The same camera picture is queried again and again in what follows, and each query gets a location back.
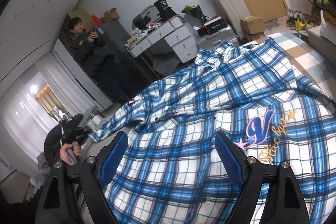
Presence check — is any operator left hand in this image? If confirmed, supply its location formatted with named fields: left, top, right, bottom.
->
left=60, top=142, right=81, bottom=165

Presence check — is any silver suitcase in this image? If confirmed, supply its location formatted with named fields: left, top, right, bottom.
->
left=197, top=25, right=240, bottom=51

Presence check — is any green plant bouquet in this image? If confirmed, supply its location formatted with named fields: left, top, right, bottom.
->
left=181, top=5, right=203, bottom=18

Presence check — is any seated person in black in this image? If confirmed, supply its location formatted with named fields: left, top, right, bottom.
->
left=68, top=17, right=133, bottom=105

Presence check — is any black shoe box on suitcase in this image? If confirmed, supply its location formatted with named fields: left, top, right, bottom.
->
left=197, top=16, right=227, bottom=37

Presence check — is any cardboard box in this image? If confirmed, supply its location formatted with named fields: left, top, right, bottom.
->
left=240, top=16, right=266, bottom=35

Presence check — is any checkered bed sheet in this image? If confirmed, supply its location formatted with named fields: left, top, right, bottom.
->
left=252, top=32, right=336, bottom=98

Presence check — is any blue white plaid shirt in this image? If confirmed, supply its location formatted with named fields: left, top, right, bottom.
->
left=91, top=38, right=335, bottom=223

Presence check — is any dark grey cabinet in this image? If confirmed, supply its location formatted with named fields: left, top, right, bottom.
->
left=96, top=20, right=157, bottom=86

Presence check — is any white drawer desk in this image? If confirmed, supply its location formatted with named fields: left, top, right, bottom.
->
left=128, top=15, right=198, bottom=64

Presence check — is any white curtain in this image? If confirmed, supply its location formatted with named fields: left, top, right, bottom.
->
left=1, top=51, right=93, bottom=177

